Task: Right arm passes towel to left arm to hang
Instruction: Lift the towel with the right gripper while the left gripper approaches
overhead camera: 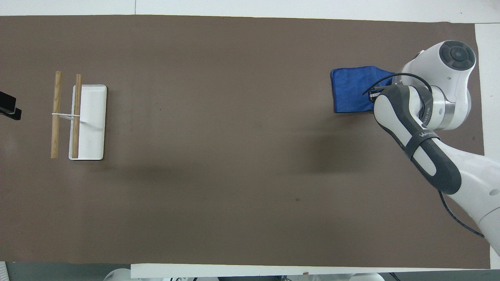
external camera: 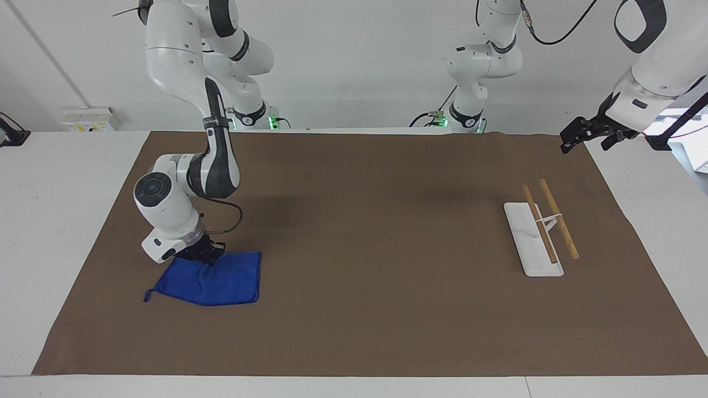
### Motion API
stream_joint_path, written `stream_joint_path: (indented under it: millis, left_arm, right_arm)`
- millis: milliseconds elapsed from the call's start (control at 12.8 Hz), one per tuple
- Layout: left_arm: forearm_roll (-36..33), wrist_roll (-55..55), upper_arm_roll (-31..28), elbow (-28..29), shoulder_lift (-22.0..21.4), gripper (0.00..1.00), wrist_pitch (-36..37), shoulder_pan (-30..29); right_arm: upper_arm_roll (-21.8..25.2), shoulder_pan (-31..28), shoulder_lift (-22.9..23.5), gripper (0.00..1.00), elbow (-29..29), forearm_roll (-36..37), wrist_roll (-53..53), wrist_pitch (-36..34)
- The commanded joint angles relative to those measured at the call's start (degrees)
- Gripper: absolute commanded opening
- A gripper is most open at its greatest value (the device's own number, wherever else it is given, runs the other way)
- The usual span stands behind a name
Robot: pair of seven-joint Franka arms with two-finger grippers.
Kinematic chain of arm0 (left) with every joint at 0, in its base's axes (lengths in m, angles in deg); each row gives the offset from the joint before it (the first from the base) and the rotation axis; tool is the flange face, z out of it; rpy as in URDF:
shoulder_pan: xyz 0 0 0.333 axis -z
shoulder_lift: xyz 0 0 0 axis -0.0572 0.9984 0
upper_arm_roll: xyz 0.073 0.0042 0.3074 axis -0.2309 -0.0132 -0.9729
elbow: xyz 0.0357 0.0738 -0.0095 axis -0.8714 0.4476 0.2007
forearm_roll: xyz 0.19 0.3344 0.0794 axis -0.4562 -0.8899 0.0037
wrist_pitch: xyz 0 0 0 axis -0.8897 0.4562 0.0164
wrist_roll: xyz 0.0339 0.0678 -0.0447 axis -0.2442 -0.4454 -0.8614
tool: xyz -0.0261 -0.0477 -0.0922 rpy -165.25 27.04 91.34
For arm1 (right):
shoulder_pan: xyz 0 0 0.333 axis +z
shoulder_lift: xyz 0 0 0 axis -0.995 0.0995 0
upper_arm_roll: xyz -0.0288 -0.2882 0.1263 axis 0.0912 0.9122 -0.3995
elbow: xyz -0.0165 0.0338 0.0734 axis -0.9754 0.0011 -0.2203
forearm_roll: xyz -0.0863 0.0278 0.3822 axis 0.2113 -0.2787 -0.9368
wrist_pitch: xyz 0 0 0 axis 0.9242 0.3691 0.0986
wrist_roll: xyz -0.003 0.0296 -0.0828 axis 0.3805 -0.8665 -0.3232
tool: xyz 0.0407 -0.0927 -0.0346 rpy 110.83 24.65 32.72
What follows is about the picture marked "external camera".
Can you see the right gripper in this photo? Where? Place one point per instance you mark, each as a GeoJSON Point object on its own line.
{"type": "Point", "coordinates": [200, 249]}

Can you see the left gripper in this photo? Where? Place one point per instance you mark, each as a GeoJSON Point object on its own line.
{"type": "Point", "coordinates": [607, 126]}

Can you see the blue towel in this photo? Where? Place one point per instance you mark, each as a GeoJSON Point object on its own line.
{"type": "Point", "coordinates": [218, 284]}

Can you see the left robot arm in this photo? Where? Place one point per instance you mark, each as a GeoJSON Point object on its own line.
{"type": "Point", "coordinates": [664, 61]}

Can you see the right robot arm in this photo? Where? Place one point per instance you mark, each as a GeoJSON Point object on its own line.
{"type": "Point", "coordinates": [177, 66]}

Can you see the white wooden towel rack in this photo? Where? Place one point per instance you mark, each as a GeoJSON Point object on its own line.
{"type": "Point", "coordinates": [534, 243]}

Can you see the black stand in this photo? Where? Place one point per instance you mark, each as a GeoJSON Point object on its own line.
{"type": "Point", "coordinates": [677, 124]}
{"type": "Point", "coordinates": [12, 135]}

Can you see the white wall socket box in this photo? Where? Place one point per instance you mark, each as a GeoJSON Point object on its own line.
{"type": "Point", "coordinates": [91, 119]}

